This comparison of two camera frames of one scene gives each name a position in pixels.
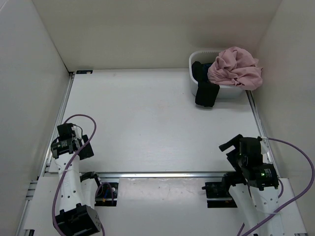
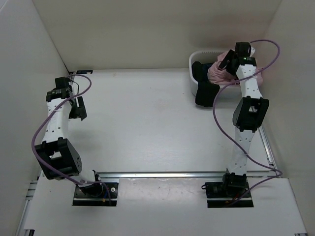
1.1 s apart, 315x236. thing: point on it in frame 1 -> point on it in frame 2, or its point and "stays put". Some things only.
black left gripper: x=86 y=152 -> x=79 y=112
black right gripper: x=235 y=142 -> x=224 y=61
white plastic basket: x=209 y=56 stays put
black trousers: x=207 y=92 stays put
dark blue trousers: x=205 y=67 stays put
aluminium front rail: x=163 y=175 stays put
